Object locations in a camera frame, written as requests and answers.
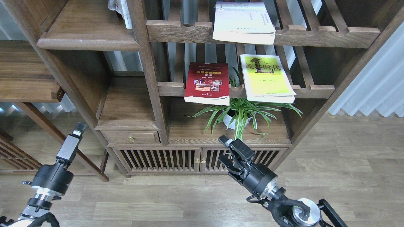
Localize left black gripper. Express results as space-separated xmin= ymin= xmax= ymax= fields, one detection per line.
xmin=31 ymin=122 xmax=87 ymax=195

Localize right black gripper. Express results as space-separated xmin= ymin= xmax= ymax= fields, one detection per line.
xmin=218 ymin=135 xmax=278 ymax=197

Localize yellow-green book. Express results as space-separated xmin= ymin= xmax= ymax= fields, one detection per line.
xmin=240 ymin=54 xmax=296 ymax=104

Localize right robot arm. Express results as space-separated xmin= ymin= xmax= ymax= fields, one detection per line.
xmin=218 ymin=135 xmax=346 ymax=227

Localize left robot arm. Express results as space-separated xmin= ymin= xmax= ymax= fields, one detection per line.
xmin=1 ymin=122 xmax=87 ymax=227

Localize white book top shelf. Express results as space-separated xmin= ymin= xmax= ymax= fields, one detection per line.
xmin=212 ymin=2 xmax=276 ymax=45

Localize white plant pot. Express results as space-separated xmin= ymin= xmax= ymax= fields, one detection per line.
xmin=223 ymin=109 xmax=252 ymax=130

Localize green spider plant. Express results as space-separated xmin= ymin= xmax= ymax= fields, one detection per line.
xmin=186 ymin=66 xmax=303 ymax=141

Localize brass drawer knob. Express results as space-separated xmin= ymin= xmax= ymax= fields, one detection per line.
xmin=128 ymin=135 xmax=136 ymax=143

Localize red book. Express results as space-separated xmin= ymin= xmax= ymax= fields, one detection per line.
xmin=184 ymin=63 xmax=230 ymax=105

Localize dark wooden bookshelf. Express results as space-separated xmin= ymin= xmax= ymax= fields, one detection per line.
xmin=1 ymin=0 xmax=403 ymax=177

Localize plastic-wrapped white book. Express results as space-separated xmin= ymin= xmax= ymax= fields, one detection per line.
xmin=108 ymin=0 xmax=133 ymax=29

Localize white curtain right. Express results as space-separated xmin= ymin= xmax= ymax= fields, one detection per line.
xmin=328 ymin=24 xmax=404 ymax=117

